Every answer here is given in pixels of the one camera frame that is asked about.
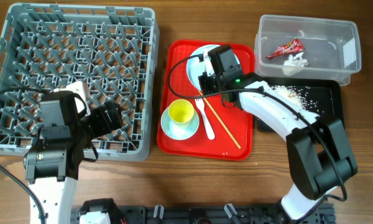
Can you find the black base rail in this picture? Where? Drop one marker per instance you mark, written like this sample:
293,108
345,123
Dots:
139,214

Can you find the grey plastic dishwasher rack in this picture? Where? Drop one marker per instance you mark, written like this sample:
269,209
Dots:
112,50

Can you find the small light blue bowl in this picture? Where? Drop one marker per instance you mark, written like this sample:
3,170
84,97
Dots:
179,133

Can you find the wooden chopstick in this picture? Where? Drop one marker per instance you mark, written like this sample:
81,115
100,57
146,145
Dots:
222,124

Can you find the large light blue plate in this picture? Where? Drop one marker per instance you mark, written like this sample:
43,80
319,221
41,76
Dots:
196,66

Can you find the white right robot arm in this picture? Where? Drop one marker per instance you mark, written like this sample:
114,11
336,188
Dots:
319,153

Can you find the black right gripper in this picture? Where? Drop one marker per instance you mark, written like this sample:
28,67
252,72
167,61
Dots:
204,81

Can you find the red snack wrapper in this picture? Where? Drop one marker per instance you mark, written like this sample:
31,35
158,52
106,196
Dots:
294,46

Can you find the black plastic tray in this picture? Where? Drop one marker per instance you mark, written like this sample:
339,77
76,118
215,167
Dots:
326,92

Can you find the red plastic tray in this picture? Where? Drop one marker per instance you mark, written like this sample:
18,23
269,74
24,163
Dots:
233,128

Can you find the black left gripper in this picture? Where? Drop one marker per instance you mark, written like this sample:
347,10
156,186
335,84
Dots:
105,126

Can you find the white tissue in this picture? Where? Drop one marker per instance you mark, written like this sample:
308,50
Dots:
294,64

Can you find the white plastic fork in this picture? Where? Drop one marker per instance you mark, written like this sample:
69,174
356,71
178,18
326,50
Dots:
209,130

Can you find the clear plastic bin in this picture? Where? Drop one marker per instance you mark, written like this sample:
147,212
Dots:
332,48

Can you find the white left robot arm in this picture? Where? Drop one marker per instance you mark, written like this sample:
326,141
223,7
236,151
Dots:
52,163

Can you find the yellow plastic cup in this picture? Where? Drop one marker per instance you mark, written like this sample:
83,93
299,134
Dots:
181,112

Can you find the rice food waste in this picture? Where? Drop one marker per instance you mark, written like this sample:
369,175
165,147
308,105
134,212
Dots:
299,96

